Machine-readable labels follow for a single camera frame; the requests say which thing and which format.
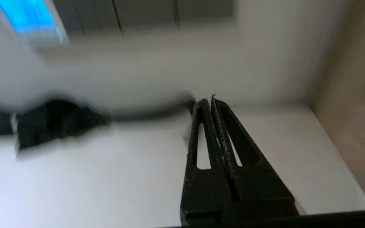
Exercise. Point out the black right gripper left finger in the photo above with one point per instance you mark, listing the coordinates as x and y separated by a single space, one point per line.
204 190

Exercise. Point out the black folded umbrella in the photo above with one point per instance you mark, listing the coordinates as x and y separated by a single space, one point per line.
52 122

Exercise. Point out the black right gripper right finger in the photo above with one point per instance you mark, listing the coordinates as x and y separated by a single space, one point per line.
258 186

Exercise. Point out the white cabinet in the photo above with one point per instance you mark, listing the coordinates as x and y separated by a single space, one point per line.
106 183

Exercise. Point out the grey triple wall switch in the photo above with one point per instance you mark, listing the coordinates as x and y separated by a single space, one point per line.
87 12

